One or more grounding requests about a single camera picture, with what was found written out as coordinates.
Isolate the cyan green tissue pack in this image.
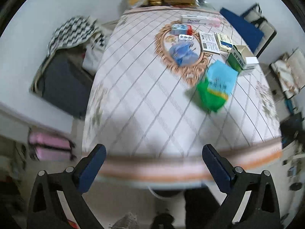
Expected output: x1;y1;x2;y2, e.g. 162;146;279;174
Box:
197;60;238;113

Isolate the green white carton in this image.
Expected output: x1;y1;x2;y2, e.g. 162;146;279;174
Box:
226;45;259;76

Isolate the blue plastic bag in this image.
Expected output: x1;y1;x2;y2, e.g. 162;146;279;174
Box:
169;41;199;67

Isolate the blue red small box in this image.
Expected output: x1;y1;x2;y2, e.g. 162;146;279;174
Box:
170;23;192;36

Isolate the white Doctor toothpaste box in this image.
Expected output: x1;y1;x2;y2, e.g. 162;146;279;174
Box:
180;15;221;27

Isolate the pink suitcase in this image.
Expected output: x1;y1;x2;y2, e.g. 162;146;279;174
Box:
28;131;76;161

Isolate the beige cloth bag pile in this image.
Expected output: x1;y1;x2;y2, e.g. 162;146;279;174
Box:
270;48;304;99

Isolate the floral patterned tablecloth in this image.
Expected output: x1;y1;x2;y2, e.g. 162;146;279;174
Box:
82;7;282;185

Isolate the cream blue medicine box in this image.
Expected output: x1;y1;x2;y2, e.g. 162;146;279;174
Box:
214;33;233;53

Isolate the white printed medicine box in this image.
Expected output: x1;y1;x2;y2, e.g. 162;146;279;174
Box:
199;31;220;55

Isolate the white plastic bag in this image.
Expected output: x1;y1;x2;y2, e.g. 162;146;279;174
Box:
82;42;104;76

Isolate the black white checkered cloth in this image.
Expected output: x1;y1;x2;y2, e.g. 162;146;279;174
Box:
47;15;111;57

